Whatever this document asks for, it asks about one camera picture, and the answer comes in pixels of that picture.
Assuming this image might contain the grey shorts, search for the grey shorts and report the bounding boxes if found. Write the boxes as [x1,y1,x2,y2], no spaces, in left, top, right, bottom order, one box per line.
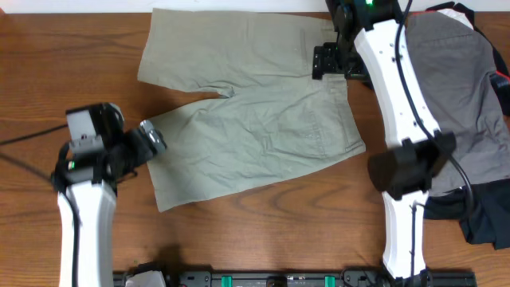
[406,12,509,184]

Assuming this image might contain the black garment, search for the black garment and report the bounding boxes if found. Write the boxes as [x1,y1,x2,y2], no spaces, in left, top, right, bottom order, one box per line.
[425,1,509,250]

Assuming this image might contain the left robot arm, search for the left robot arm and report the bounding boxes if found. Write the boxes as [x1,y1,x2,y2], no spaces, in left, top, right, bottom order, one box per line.
[51,103,167,286]

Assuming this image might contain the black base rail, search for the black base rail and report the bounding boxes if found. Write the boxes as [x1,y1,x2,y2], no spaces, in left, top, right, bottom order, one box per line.
[113,262,478,287]

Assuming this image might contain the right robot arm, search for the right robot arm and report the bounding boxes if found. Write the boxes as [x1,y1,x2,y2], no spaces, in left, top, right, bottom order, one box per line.
[312,1,456,286]

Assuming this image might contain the khaki green shorts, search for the khaki green shorts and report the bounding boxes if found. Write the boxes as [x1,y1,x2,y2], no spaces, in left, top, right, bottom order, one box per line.
[138,9,366,211]

